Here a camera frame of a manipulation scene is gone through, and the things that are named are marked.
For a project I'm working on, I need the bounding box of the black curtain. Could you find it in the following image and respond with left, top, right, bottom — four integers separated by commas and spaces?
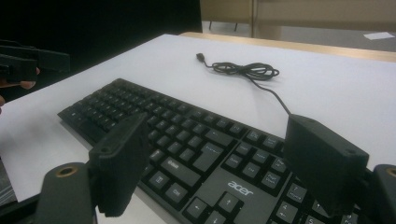
0, 0, 204, 104

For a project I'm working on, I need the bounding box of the black computer keyboard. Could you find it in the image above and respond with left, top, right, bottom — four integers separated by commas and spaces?
57, 77, 362, 224

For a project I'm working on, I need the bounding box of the white paper sheet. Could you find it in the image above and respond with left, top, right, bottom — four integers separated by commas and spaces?
362, 31, 396, 41

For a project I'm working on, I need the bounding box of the black keyboard cable with plug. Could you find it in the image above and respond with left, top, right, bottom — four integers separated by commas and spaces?
195, 52, 292, 116

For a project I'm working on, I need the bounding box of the white table cover board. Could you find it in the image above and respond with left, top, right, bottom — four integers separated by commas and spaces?
0, 33, 396, 224

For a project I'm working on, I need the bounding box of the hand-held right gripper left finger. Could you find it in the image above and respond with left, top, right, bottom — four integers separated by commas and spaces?
88, 112, 150, 218

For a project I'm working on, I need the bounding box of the beige wooden furniture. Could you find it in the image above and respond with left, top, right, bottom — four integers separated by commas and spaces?
200, 0, 396, 41

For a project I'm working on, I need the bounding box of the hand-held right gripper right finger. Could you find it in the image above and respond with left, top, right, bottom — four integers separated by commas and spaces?
282, 113, 371, 217

